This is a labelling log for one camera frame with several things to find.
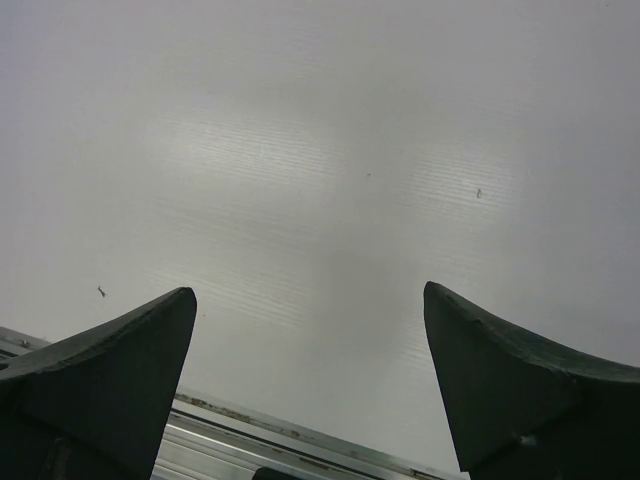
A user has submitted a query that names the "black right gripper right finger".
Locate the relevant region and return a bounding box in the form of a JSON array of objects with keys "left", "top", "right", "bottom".
[{"left": 424, "top": 282, "right": 639, "bottom": 479}]

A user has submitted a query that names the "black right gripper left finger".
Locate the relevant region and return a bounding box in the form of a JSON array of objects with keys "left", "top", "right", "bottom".
[{"left": 1, "top": 287, "right": 197, "bottom": 479}]

